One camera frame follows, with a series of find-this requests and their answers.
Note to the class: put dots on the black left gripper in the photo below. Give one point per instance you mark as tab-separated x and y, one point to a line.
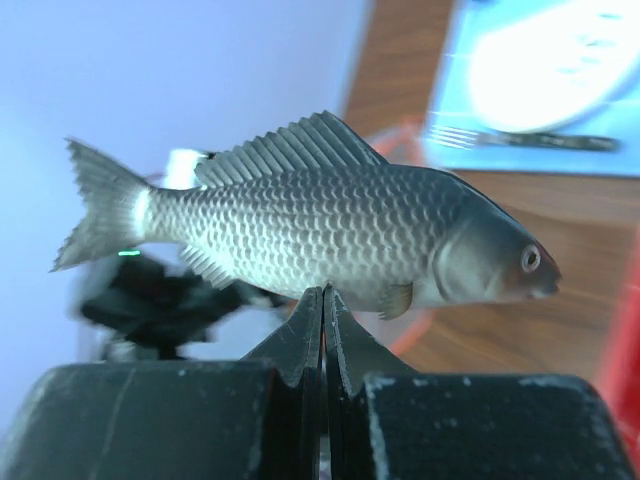
151	313

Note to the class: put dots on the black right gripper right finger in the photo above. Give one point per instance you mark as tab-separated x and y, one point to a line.
389	421

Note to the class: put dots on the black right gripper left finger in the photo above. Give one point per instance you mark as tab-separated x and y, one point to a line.
255	418

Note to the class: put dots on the grey toy fish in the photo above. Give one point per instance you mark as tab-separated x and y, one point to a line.
313	204

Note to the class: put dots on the red plastic tray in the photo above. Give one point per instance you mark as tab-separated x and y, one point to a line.
618	381

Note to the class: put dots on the blue checked cloth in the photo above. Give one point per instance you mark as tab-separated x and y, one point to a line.
617	117

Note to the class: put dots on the cream and teal plate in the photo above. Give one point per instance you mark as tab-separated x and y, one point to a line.
553	66

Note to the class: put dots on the black handled fork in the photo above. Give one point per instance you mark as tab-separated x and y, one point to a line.
525	140

